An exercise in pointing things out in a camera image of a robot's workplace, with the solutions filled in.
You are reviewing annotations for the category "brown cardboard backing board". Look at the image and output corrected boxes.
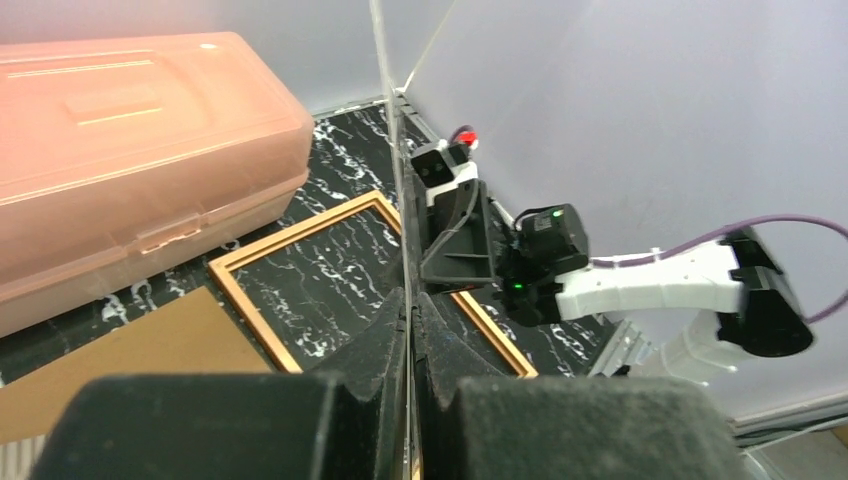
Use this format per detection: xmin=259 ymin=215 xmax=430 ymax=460
xmin=1 ymin=287 xmax=271 ymax=444

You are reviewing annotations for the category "brown wooden picture frame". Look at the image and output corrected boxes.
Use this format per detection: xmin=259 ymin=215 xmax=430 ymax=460
xmin=208 ymin=190 xmax=538 ymax=378

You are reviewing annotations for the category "pink plastic storage box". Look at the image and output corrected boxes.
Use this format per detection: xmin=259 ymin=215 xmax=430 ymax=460
xmin=1 ymin=32 xmax=314 ymax=335

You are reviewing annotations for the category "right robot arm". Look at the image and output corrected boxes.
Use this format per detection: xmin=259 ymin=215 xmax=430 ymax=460
xmin=414 ymin=179 xmax=814 ymax=386

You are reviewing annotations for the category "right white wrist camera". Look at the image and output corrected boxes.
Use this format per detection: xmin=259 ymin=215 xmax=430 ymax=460
xmin=411 ymin=136 xmax=479 ymax=207

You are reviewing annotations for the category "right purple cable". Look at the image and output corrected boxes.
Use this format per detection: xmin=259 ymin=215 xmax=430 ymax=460
xmin=450 ymin=124 xmax=848 ymax=326

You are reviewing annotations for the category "clear acrylic sheet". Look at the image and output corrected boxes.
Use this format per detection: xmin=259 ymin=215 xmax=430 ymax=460
xmin=369 ymin=1 xmax=443 ymax=479

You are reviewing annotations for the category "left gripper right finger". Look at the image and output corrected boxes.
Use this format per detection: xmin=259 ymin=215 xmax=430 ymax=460
xmin=412 ymin=294 xmax=747 ymax=479

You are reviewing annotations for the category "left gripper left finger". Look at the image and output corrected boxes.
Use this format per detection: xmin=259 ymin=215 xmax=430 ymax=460
xmin=31 ymin=288 xmax=406 ymax=479

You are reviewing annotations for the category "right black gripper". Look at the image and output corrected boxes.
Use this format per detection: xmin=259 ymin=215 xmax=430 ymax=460
xmin=420 ymin=179 xmax=590 ymax=327

